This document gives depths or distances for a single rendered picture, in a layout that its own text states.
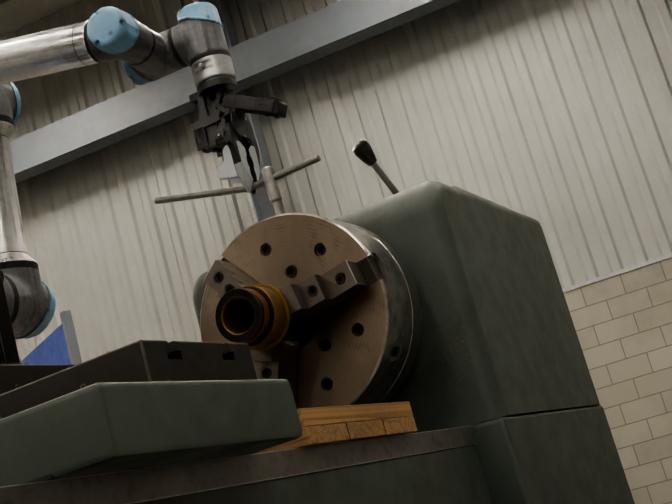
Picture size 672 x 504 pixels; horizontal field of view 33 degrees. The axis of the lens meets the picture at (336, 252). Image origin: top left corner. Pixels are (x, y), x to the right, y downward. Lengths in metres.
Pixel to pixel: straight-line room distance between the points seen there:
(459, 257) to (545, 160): 10.21
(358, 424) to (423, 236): 0.49
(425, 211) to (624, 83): 10.31
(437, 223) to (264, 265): 0.27
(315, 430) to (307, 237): 0.49
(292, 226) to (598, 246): 10.11
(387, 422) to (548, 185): 10.53
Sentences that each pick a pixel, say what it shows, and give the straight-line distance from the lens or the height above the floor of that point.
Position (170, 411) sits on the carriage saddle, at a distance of 0.96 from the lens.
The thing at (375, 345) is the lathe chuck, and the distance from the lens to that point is 1.63.
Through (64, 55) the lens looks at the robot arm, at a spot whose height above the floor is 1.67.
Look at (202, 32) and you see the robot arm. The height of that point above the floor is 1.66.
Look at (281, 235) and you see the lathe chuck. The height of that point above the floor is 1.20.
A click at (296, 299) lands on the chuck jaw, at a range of 1.59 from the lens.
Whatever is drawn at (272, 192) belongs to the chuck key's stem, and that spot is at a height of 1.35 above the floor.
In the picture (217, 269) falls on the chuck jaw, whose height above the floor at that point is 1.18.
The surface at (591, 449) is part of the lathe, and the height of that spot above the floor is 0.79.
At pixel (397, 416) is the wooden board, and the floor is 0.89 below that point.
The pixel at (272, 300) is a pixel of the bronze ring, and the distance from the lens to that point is 1.57.
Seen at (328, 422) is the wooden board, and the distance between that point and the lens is 1.30.
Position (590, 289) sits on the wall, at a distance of 11.63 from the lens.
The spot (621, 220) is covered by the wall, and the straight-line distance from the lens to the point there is 11.74.
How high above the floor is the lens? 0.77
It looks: 13 degrees up
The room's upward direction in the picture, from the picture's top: 16 degrees counter-clockwise
